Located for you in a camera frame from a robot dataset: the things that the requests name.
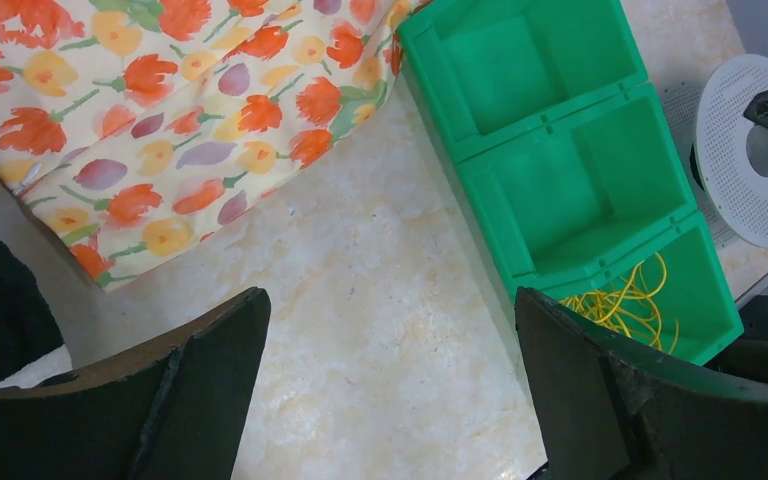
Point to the floral orange fabric pouch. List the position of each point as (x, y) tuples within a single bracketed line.
[(136, 129)]

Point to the white perforated cable spool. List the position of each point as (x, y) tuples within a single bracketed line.
[(724, 154)]

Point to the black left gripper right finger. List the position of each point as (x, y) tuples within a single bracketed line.
[(610, 407)]

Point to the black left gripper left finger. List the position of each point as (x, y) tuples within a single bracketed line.
[(173, 407)]

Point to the black white checkered pillow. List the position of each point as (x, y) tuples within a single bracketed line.
[(32, 348)]

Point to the green plastic compartment bin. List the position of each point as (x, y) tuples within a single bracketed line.
[(545, 113)]

